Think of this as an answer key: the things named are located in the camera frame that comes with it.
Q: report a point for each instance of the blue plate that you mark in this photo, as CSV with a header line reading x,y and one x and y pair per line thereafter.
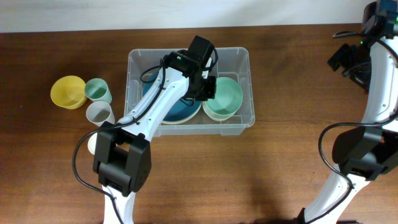
x,y
146,86

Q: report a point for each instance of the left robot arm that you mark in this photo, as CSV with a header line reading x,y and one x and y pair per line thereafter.
x,y
122,158

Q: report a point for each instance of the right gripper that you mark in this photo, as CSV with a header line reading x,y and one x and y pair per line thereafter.
x,y
341,57

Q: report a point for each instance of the cream plastic cup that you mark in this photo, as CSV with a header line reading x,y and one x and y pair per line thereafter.
x,y
92,143

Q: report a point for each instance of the clear plastic storage container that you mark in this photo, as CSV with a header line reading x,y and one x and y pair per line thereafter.
x,y
233,63

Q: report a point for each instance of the white plastic bowl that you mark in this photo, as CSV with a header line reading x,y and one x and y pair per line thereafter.
x,y
217,117

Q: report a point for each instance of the yellow plastic bowl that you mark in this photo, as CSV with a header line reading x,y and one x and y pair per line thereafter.
x,y
68,92

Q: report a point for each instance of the mint green plastic bowl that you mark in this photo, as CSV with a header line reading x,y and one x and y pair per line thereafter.
x,y
228,97

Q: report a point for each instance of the mint green plastic cup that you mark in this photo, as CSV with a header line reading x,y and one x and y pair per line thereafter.
x,y
97,89

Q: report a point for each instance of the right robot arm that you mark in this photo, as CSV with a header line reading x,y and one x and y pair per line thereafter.
x,y
369,148

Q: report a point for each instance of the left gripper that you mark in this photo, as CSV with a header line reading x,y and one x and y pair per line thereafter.
x,y
209,93

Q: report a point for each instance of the grey plastic cup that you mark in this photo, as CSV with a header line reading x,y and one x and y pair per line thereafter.
x,y
99,112

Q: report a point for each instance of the cream plate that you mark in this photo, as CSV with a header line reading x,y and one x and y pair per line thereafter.
x,y
182,111

